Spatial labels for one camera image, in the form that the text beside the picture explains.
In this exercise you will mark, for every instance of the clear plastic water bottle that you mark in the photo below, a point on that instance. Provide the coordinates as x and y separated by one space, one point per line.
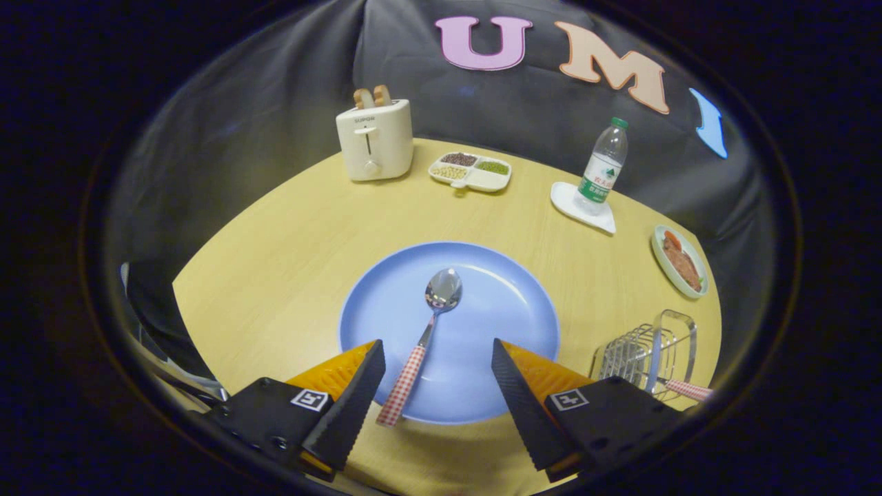
599 176

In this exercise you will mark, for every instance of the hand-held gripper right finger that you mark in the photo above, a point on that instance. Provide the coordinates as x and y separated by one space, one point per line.
524 406

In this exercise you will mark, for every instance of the metal cutlery drainer basket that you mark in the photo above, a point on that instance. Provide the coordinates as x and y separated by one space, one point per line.
630 358

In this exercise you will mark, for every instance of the white divided dish with beans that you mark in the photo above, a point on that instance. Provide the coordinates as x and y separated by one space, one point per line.
493 180

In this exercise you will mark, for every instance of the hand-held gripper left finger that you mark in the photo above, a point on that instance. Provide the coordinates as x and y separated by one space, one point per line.
351 406

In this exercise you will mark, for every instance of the white square coaster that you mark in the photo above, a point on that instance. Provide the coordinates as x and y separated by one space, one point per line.
565 196

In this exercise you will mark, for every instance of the toasted bread slice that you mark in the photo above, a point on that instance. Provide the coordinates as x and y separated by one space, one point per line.
363 98
382 95

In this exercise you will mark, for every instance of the blue round plate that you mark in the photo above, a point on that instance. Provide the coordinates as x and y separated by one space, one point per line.
503 303

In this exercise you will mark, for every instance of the white toaster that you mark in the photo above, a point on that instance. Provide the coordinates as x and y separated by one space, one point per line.
379 148

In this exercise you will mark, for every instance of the green plate with meat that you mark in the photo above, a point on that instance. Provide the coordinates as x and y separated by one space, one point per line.
681 265

